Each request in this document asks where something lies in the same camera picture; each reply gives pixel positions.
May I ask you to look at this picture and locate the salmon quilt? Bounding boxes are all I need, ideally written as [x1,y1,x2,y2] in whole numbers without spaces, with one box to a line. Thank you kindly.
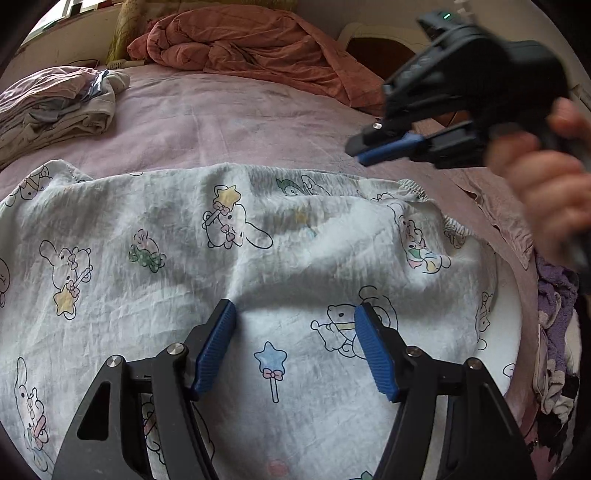
[127,9,393,116]

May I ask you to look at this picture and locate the white cartoon print pants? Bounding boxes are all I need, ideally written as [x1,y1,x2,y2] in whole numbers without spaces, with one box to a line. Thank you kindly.
[0,159,502,480]

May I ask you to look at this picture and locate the purple printed pajamas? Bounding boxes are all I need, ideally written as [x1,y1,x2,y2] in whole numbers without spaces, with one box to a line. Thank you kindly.
[531,249,583,425]

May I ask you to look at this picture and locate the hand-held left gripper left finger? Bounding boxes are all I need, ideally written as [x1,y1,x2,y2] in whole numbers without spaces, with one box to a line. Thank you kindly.
[51,299,238,480]

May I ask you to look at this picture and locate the white bed headboard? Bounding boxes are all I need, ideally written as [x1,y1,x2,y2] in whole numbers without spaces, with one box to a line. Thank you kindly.
[337,21,419,81]

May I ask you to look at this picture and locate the yellow floral curtain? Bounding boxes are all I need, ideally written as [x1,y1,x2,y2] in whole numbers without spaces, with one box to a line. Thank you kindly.
[107,0,151,65]

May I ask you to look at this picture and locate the pink bed sheet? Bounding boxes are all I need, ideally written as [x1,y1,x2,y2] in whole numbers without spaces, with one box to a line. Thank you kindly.
[0,62,541,444]

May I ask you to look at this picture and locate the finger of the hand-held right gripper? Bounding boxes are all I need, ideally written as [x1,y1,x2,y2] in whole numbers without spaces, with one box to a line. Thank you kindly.
[345,119,491,169]

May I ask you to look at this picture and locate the folded pink grey clothes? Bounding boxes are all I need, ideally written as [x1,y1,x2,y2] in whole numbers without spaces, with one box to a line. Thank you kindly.
[0,69,131,169]

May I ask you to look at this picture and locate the person's right hand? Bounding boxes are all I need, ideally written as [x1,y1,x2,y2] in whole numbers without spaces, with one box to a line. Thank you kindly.
[485,99,591,268]

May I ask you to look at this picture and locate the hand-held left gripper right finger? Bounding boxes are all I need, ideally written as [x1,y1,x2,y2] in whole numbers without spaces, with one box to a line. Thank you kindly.
[353,302,539,480]

